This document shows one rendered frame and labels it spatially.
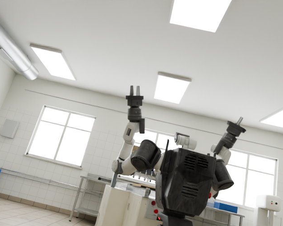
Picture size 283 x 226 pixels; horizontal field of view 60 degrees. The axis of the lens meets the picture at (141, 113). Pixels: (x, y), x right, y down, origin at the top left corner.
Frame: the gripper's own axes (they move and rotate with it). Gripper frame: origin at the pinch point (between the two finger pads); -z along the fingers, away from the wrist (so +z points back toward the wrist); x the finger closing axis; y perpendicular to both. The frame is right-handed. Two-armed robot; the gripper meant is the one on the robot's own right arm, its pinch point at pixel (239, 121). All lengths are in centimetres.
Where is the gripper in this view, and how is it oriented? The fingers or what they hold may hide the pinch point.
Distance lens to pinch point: 169.9
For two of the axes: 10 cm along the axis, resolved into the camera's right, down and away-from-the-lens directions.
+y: 3.6, 2.4, 9.0
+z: -5.2, 8.5, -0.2
